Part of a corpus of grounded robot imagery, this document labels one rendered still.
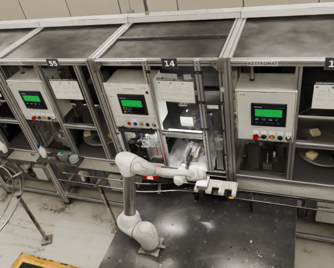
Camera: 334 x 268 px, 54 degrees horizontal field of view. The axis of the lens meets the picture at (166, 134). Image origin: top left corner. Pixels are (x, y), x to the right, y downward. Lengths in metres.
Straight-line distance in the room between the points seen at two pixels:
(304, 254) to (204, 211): 1.14
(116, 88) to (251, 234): 1.65
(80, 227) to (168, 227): 1.49
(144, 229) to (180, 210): 0.52
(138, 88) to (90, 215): 2.07
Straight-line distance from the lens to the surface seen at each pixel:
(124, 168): 2.53
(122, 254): 2.97
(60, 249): 4.13
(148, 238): 2.74
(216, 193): 3.00
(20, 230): 4.58
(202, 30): 2.99
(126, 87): 2.76
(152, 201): 3.24
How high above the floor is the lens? 3.09
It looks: 38 degrees down
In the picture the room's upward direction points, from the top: 12 degrees counter-clockwise
